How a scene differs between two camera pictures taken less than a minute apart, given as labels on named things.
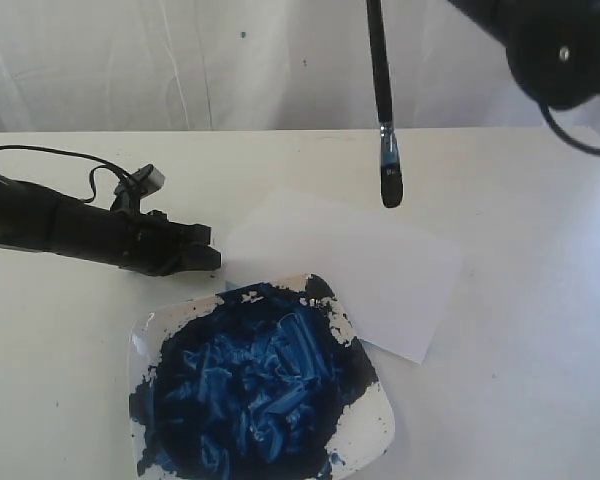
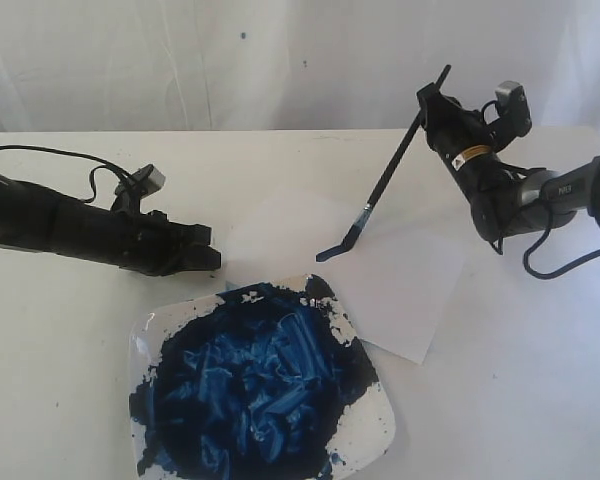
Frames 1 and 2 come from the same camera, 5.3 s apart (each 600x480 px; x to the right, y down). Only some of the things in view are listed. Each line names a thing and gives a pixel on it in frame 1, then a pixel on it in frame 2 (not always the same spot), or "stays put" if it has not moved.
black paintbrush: [392, 185] → [381, 183]
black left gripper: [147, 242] stays put
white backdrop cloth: [72, 66] stays put
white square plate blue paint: [275, 381] stays put
